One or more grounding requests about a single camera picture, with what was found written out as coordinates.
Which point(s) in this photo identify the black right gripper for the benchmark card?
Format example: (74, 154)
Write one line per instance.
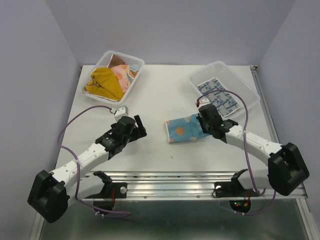
(199, 117)

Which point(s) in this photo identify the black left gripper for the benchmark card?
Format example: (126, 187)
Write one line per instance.
(138, 132)

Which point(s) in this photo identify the blue white logo towel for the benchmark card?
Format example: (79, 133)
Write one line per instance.
(225, 103)

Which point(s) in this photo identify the blue polka dot towel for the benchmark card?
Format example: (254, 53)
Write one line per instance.
(185, 129)

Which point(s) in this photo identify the mustard yellow towel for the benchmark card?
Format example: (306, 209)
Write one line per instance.
(104, 83)

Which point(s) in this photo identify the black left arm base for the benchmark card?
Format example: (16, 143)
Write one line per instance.
(107, 195)

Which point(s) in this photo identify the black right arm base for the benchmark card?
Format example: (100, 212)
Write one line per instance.
(233, 189)

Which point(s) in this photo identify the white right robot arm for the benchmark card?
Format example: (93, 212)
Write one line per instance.
(286, 168)

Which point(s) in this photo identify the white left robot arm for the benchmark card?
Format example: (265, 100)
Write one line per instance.
(51, 192)

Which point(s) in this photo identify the white basket holding towels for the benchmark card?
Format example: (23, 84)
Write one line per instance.
(104, 62)

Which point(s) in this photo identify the empty white plastic basket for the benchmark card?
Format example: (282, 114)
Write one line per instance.
(231, 82)

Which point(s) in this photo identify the orange peach patterned towel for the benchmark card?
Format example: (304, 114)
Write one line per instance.
(124, 73)

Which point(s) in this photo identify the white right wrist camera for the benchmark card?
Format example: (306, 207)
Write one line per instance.
(202, 102)

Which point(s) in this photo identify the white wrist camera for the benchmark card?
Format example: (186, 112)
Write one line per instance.
(202, 102)
(122, 111)

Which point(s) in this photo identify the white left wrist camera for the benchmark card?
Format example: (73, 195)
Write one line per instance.
(122, 111)

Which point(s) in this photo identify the aluminium mounting rail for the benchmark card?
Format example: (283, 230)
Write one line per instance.
(168, 186)

